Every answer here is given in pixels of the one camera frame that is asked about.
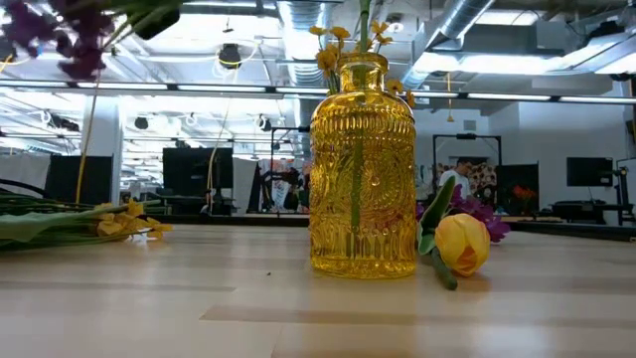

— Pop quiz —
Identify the black desk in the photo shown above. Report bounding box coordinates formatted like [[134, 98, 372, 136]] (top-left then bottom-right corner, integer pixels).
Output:
[[549, 200, 636, 226]]

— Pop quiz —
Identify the black metal stand frame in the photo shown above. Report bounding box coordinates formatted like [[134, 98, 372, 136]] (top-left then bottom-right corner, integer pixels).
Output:
[[431, 132, 503, 220]]

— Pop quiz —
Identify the orange flower decoration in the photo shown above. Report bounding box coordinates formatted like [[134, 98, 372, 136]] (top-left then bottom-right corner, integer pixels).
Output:
[[513, 184, 539, 203]]

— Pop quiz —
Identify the silver ventilation duct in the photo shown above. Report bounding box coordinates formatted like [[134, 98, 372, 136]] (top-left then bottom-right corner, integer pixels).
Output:
[[276, 0, 344, 89], [399, 0, 498, 91]]

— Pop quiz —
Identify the black wall monitor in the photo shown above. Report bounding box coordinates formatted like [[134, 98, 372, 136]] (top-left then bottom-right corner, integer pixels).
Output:
[[566, 156, 614, 188]]

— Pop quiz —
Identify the amber glass vase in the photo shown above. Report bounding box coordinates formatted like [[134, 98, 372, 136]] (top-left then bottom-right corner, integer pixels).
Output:
[[308, 52, 418, 280]]

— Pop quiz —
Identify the purple flower bunch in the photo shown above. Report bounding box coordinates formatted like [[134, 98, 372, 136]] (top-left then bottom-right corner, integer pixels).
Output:
[[0, 0, 186, 85], [449, 184, 512, 245]]

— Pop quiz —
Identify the black panel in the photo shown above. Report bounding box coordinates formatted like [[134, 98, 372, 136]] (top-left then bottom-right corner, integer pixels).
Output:
[[44, 155, 113, 206], [496, 163, 541, 216]]

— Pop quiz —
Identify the person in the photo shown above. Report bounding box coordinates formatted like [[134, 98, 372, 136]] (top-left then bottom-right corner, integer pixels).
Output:
[[438, 157, 476, 201]]

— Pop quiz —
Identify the yellow flower bunch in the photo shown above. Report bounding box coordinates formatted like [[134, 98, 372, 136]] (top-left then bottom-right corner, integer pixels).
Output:
[[0, 192, 175, 250], [307, 24, 353, 96], [370, 19, 417, 109]]

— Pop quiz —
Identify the black aluminium table frame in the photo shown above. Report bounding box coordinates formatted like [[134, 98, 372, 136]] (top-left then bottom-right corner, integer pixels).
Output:
[[148, 212, 636, 244]]

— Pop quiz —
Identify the black cord reel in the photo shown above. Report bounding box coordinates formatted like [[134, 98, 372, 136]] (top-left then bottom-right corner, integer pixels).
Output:
[[217, 43, 243, 70]]

